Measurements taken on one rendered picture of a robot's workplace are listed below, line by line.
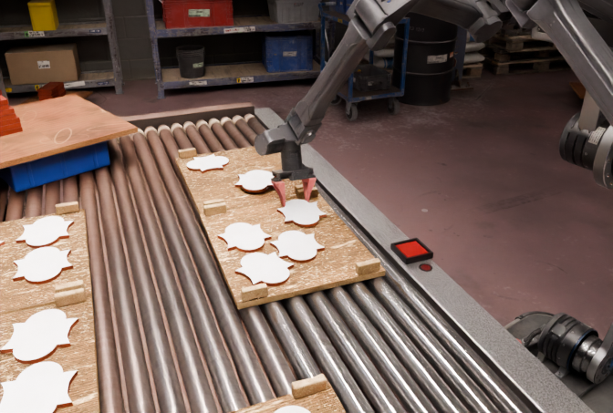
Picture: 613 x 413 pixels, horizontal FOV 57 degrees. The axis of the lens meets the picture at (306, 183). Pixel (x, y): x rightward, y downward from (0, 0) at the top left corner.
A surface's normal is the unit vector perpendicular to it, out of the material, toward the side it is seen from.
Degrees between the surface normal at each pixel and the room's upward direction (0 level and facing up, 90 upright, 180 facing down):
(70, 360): 0
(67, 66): 90
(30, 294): 0
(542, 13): 87
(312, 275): 0
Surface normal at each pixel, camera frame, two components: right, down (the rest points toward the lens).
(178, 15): 0.28, 0.43
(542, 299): 0.00, -0.90
